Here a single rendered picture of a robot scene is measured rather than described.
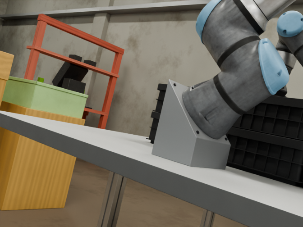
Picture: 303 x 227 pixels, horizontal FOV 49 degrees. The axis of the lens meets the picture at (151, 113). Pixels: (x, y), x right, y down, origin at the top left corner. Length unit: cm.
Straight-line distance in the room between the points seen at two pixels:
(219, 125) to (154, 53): 410
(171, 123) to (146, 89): 398
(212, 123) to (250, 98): 10
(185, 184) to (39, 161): 194
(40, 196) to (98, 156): 184
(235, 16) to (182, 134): 29
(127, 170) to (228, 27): 40
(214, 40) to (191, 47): 369
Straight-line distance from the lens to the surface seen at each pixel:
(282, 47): 117
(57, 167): 255
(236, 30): 81
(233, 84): 78
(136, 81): 495
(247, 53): 79
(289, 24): 106
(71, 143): 80
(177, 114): 80
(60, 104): 249
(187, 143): 77
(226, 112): 80
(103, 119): 494
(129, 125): 488
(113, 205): 152
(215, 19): 83
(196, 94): 81
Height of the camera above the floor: 78
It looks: 2 degrees up
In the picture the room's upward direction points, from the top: 13 degrees clockwise
